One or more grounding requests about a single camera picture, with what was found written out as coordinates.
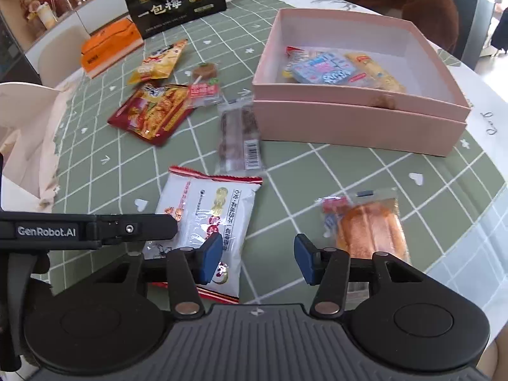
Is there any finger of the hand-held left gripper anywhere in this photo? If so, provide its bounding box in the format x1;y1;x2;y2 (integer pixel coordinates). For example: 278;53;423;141
97;213;178;247

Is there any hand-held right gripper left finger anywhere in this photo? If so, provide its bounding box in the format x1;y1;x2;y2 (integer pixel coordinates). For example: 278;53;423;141
99;232;224;320

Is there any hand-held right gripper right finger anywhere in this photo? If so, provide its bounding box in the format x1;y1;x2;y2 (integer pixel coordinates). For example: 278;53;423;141
294;233;431;318

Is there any white red-edged snack packet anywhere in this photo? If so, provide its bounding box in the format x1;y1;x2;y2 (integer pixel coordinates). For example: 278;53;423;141
143;165;263;304

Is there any clear bread packet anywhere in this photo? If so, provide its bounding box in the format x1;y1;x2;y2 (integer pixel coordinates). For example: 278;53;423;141
315;188;411;271

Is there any red foil snack packet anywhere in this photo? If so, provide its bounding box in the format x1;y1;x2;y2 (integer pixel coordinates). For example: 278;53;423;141
107;83;195;147

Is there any clear brown bar packet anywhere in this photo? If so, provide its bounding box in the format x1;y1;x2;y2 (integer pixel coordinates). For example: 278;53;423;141
216;97;264;173

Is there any pink cardboard box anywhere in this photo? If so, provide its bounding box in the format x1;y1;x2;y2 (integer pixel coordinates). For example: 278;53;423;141
252;7;471;157

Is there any small green-label sweet packet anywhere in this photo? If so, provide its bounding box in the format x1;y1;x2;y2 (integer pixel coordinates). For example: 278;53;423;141
186;63;223;108

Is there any yellow cartoon snack packet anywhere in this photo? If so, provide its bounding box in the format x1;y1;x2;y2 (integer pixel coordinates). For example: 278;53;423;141
128;39;188;85

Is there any blue cartoon candy packet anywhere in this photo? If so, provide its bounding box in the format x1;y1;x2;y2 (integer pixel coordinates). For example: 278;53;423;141
291;53;366;86

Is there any yellow rice cracker packet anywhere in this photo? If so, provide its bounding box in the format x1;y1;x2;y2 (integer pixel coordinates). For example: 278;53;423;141
344;52;406;94

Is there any clear red-label olive packet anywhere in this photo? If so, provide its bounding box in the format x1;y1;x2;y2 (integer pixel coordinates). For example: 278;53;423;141
283;46;318;82

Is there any green checkered tablecloth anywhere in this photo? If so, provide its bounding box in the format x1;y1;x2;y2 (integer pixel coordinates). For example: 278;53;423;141
24;0;508;314

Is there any white paper bag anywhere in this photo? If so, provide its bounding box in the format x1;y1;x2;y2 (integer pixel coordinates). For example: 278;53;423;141
0;81;62;213

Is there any white chair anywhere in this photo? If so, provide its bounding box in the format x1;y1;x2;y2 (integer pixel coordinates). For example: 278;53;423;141
37;26;92;88

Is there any orange cardboard box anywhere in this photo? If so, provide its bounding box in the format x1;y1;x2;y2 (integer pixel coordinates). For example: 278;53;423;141
80;19;144;79

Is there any large black snack bag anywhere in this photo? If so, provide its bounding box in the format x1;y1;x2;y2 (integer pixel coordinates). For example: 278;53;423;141
121;0;228;40

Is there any dark cabinet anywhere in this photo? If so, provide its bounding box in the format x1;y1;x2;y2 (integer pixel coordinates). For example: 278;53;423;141
444;0;483;68

